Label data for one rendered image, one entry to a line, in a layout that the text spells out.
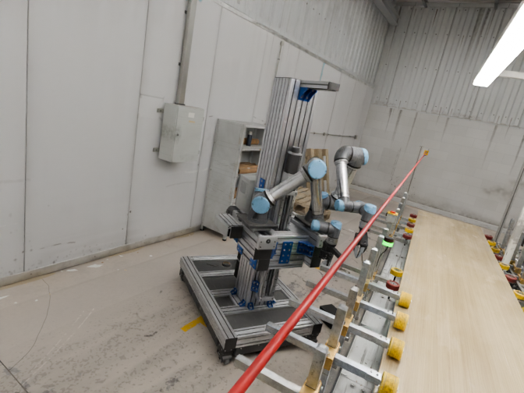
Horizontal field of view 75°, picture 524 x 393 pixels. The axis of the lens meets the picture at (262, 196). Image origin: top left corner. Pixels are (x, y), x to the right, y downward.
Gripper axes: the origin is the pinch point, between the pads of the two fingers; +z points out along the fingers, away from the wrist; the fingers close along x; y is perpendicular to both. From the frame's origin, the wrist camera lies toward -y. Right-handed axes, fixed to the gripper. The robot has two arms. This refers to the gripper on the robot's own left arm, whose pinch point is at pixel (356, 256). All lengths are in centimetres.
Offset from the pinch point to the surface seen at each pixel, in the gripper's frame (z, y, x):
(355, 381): 36, -69, 1
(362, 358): 36, -51, -5
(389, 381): 0, -108, 4
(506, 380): 7, -81, -54
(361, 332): 2, -79, 9
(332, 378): 28, -81, 15
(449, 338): 8, -58, -39
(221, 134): -33, 223, 151
